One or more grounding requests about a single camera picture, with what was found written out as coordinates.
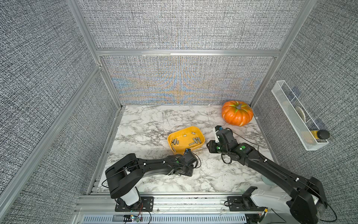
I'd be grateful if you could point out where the clear wall shelf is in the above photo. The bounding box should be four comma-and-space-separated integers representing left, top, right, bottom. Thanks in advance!
271, 80, 329, 151

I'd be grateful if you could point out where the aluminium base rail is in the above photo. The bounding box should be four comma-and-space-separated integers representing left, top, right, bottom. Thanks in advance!
71, 192, 297, 224

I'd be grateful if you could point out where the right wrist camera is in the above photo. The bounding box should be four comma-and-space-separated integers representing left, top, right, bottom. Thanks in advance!
214, 126, 223, 143

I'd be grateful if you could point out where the yellow storage box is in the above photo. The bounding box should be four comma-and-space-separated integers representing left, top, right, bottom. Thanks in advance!
167, 126, 205, 155

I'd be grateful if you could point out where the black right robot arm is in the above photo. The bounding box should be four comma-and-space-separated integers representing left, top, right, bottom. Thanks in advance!
207, 126, 328, 224

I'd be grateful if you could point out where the round brush in shelf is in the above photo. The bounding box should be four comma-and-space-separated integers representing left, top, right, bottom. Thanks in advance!
295, 106, 306, 123

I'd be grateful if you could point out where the yellow bottle black cap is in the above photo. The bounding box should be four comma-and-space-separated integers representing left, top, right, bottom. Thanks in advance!
310, 130, 331, 140

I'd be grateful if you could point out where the teal cup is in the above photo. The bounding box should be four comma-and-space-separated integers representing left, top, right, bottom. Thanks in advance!
261, 175, 276, 186

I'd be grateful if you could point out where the orange pumpkin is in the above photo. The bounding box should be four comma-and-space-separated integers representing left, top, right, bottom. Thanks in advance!
222, 101, 254, 127

